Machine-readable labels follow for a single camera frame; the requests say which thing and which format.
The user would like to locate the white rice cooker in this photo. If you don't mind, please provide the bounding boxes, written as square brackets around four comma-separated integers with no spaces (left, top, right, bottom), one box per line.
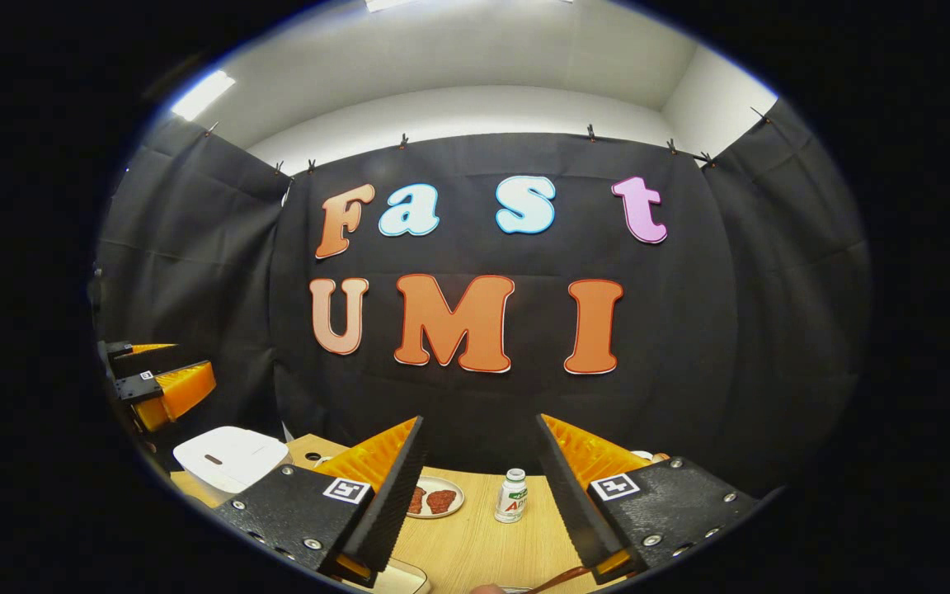
[171,425,291,509]

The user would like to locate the brown wooden spoon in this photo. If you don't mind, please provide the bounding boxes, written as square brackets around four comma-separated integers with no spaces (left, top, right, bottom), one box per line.
[524,564,592,594]

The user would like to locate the white drink bottle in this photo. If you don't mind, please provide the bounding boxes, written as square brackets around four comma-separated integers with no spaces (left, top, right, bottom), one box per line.
[493,467,529,526]

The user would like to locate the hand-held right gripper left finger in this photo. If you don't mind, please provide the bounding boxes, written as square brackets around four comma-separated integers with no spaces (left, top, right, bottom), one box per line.
[212,415,429,589]

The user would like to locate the black backdrop cloth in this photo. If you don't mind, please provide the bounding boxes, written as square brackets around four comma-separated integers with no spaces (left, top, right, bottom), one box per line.
[96,99,873,497]

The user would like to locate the clear rice container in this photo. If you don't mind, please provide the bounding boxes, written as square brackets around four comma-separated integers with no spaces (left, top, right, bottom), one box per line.
[342,556,433,594]

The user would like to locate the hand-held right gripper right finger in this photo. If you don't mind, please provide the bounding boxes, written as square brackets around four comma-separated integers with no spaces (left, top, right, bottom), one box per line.
[534,412,761,586]

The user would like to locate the white round plate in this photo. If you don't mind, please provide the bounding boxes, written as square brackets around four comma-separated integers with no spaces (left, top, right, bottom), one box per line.
[404,475,467,521]

